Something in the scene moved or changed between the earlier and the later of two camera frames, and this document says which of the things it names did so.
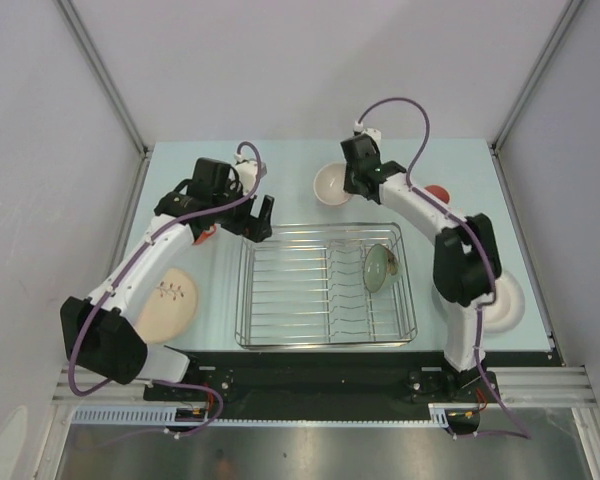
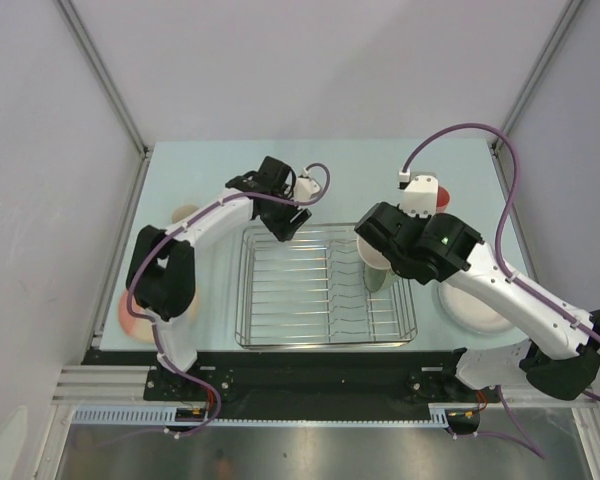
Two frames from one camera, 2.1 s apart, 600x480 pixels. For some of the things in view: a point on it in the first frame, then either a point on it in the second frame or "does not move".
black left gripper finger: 267,210 to 299,218
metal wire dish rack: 305,288 does not move
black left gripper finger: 259,229 to 284,233
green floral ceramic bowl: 380,262 does not move
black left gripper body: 232,217 to 279,213
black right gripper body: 350,185 to 400,269
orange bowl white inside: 329,183 to 373,257
